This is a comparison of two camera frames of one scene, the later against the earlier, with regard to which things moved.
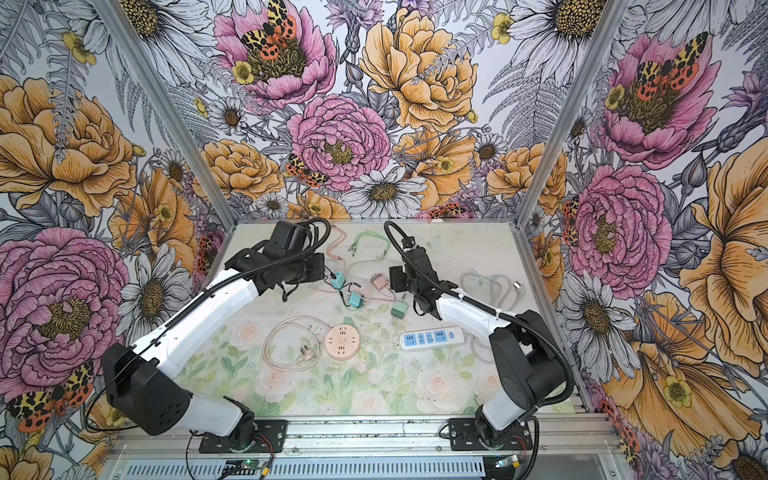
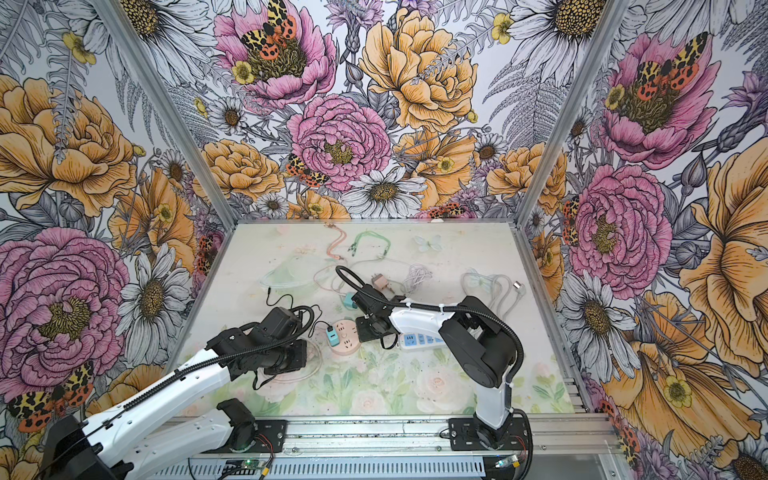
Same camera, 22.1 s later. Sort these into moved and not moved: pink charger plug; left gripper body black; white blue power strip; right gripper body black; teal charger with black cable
Moved: right gripper body black; teal charger with black cable; left gripper body black
Not moved: pink charger plug; white blue power strip
